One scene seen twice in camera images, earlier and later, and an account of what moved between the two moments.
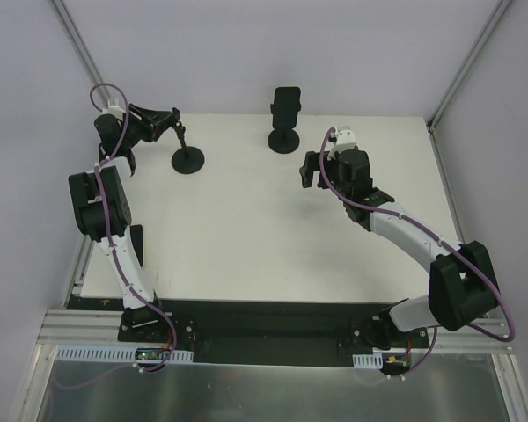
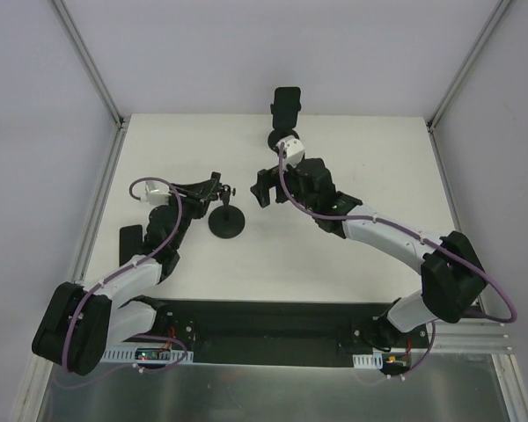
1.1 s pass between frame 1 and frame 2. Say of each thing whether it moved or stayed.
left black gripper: moved
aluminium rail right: stayed
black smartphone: stayed
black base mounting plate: stayed
